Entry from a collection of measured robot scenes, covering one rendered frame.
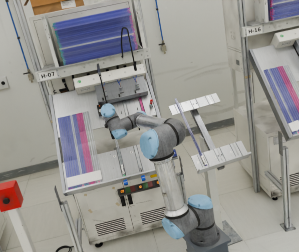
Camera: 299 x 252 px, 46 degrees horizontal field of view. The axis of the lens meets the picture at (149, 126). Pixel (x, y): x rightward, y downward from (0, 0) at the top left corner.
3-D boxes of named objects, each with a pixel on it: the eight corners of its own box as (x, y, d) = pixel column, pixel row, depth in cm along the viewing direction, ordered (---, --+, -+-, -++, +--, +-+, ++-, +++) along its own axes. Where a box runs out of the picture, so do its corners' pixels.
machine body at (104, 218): (180, 228, 273) (167, 158, 250) (91, 252, 267) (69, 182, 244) (163, 186, 333) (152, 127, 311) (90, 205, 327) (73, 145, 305)
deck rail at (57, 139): (68, 195, 217) (66, 192, 212) (65, 196, 217) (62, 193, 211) (53, 98, 248) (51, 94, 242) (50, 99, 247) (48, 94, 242)
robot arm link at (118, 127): (135, 129, 188) (125, 112, 190) (117, 137, 183) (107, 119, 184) (130, 134, 195) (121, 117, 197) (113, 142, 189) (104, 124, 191)
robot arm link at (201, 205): (220, 219, 174) (217, 196, 169) (200, 233, 167) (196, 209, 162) (203, 210, 183) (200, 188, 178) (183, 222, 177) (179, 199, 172)
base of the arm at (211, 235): (226, 238, 175) (224, 222, 171) (200, 251, 170) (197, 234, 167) (210, 222, 188) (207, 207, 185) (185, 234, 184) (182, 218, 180)
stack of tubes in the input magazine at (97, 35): (138, 49, 235) (130, 7, 225) (63, 65, 231) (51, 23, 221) (136, 46, 247) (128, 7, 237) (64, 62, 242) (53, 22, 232)
